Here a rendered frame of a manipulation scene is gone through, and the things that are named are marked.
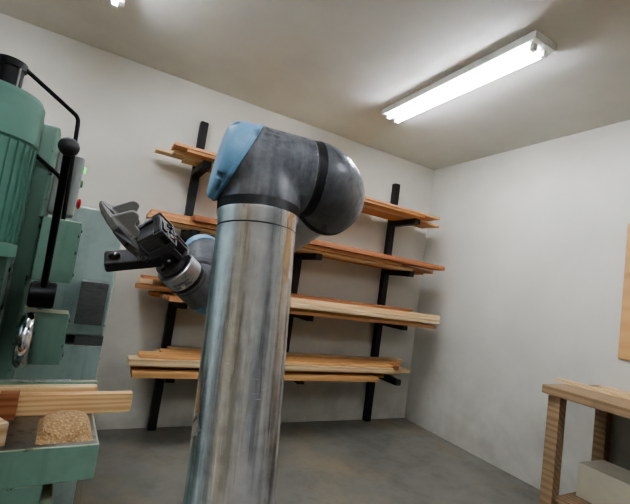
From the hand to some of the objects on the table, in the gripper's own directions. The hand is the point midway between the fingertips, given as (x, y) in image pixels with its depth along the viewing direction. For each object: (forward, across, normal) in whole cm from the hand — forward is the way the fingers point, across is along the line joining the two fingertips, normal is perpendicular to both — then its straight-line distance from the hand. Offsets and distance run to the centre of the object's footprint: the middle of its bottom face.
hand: (101, 208), depth 78 cm
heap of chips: (-21, +27, +24) cm, 42 cm away
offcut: (-10, +31, +29) cm, 43 cm away
